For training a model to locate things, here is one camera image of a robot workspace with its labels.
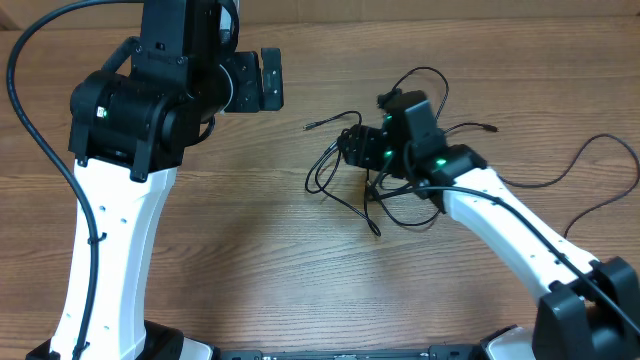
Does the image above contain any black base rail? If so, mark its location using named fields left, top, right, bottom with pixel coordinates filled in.
left=124, top=342, right=481, bottom=360

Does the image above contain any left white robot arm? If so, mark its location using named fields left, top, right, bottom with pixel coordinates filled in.
left=30, top=0, right=284, bottom=359

